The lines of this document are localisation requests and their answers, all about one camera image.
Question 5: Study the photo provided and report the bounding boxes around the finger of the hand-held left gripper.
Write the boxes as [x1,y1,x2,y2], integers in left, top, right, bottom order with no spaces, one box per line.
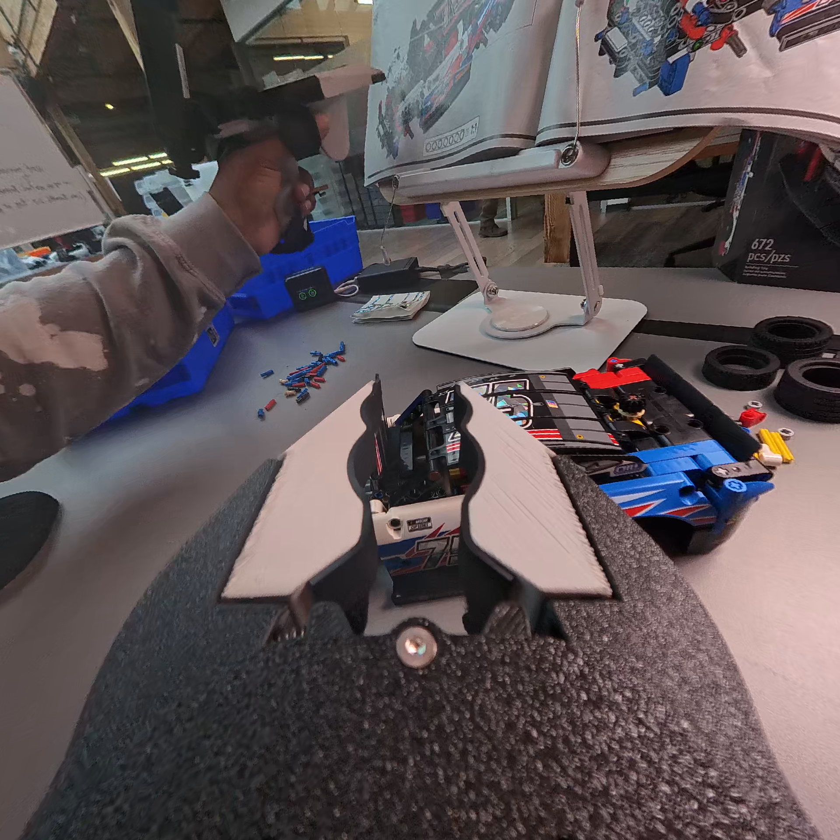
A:
[314,67,387,101]

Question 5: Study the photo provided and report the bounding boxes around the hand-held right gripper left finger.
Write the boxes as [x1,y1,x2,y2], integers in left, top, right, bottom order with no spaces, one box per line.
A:
[222,375,386,635]

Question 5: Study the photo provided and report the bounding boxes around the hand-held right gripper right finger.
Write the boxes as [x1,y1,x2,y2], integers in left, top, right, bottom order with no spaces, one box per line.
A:
[455,381,614,635]

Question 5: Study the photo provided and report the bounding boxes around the toy brick race car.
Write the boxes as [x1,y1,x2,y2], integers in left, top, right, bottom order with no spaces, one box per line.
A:
[367,354,775,605]

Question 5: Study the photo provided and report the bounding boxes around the pile of small connector pins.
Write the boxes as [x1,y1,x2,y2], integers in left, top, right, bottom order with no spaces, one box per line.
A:
[257,341,347,421]

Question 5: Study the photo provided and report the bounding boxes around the blue divided parts bin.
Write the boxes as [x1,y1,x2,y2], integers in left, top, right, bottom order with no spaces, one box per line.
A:
[85,305,237,434]

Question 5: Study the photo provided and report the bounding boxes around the person's left forearm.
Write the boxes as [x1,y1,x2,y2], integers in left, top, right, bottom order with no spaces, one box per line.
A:
[0,193,263,483]

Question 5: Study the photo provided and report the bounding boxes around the grey desk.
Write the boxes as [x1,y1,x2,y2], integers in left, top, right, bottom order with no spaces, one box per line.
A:
[0,266,840,834]

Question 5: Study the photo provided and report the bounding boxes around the building instruction booklet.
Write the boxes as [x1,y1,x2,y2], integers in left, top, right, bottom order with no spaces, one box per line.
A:
[364,0,840,188]

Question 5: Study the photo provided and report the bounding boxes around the whiteboard on stand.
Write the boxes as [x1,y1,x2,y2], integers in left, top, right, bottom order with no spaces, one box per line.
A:
[0,72,109,250]

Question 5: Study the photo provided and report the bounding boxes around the black power adapter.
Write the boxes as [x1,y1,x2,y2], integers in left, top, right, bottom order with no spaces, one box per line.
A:
[356,257,421,294]

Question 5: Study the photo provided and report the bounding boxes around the white book stand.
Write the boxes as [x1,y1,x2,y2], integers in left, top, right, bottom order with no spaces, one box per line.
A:
[377,125,723,373]

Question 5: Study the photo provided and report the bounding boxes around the black power bank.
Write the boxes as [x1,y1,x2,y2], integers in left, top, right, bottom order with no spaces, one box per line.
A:
[284,268,339,312]

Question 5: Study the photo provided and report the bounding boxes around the folded sticker sheets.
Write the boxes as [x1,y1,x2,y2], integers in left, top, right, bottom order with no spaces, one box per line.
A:
[351,290,432,324]

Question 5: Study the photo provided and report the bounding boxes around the cluster of small brick parts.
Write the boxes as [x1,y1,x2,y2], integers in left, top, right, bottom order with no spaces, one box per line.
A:
[738,400,796,467]

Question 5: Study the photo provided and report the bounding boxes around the black quilted cushion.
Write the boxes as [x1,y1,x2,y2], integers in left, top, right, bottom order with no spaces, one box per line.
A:
[0,492,61,592]

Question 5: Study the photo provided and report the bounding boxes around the toy car set box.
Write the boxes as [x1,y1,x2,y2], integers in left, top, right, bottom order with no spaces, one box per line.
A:
[715,129,840,293]

